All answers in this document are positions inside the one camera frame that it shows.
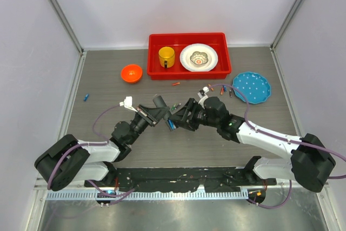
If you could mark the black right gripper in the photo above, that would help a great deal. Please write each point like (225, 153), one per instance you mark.
(185, 121)

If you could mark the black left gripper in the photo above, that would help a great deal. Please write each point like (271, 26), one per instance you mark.
(153, 115)

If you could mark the black remote control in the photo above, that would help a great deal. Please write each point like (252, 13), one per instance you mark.
(160, 103)

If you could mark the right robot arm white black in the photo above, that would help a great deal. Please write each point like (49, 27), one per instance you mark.
(301, 159)

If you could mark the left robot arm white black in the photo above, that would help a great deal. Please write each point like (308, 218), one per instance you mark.
(70, 160)

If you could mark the orange plastic bowl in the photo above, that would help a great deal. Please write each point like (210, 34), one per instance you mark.
(131, 73)

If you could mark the white paper plate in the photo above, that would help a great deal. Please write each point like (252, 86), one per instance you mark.
(185, 54)

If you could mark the yellow mug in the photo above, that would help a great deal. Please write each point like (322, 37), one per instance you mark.
(166, 57)

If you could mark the small patterned bowl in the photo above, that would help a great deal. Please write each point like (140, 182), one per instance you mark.
(199, 58)

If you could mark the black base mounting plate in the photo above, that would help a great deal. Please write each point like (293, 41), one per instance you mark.
(182, 180)

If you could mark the blue dotted plate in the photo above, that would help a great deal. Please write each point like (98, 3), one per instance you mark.
(253, 86)

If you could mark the red plastic tray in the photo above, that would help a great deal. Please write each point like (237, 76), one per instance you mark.
(178, 42)

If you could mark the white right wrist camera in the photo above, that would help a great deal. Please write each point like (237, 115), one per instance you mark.
(202, 94)

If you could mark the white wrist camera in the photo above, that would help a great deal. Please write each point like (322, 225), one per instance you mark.
(202, 94)
(127, 103)

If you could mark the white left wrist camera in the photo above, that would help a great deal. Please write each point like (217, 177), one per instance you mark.
(127, 103)

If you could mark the aluminium front rail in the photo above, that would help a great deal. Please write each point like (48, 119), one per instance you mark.
(79, 192)

